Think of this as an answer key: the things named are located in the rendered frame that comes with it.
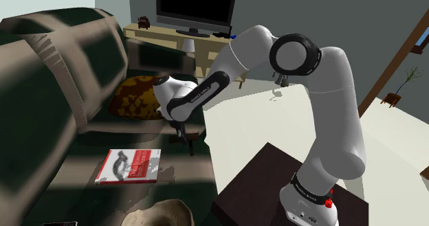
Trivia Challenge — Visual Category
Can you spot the potted plant in brown pot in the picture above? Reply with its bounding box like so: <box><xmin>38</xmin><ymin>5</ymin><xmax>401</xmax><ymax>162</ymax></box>
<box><xmin>379</xmin><ymin>65</ymin><xmax>424</xmax><ymax>109</ymax></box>

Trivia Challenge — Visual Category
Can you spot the green and beige striped sofa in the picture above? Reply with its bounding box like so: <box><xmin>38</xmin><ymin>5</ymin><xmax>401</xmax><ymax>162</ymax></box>
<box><xmin>0</xmin><ymin>6</ymin><xmax>219</xmax><ymax>226</ymax></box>

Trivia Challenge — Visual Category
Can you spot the black flat television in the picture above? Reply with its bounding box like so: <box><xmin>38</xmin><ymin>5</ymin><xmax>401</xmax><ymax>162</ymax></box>
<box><xmin>155</xmin><ymin>0</ymin><xmax>239</xmax><ymax>39</ymax></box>

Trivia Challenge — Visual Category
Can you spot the red and white book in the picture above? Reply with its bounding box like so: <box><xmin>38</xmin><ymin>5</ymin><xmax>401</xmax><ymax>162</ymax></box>
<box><xmin>94</xmin><ymin>148</ymin><xmax>162</xmax><ymax>185</ymax></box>

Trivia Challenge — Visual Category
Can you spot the white lamp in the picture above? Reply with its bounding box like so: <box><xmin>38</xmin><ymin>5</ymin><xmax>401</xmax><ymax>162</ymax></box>
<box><xmin>181</xmin><ymin>37</ymin><xmax>197</xmax><ymax>54</ymax></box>

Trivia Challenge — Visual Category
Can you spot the brown wooden beam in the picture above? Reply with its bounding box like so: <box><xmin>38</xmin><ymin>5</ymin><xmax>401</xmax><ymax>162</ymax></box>
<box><xmin>357</xmin><ymin>8</ymin><xmax>429</xmax><ymax>118</ymax></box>

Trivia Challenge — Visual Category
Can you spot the beige wooden television stand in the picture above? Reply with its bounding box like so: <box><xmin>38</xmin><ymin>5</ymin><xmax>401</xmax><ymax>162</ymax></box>
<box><xmin>122</xmin><ymin>22</ymin><xmax>248</xmax><ymax>89</ymax></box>

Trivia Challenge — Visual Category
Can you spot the dark brown robot stand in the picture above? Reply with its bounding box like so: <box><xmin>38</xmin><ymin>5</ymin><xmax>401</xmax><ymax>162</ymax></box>
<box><xmin>210</xmin><ymin>142</ymin><xmax>370</xmax><ymax>226</ymax></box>

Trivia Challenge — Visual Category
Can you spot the beige round cushion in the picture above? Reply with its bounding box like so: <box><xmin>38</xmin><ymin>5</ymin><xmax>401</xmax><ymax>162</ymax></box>
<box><xmin>120</xmin><ymin>198</ymin><xmax>196</xmax><ymax>226</ymax></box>

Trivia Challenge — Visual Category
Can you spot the brown yellow patterned cushion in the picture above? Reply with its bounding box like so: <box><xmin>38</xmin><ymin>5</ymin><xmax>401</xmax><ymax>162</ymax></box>
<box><xmin>108</xmin><ymin>75</ymin><xmax>168</xmax><ymax>121</ymax></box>

